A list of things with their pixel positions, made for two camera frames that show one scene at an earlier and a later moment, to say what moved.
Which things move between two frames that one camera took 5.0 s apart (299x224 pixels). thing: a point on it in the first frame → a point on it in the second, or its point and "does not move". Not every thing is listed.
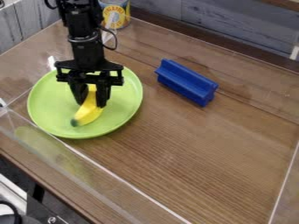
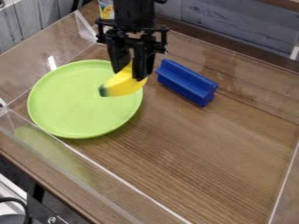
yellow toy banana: x=88 y=110 → x=122 y=83
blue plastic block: x=182 y=81 does not move
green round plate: x=52 y=107 does not move
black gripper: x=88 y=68 → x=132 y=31
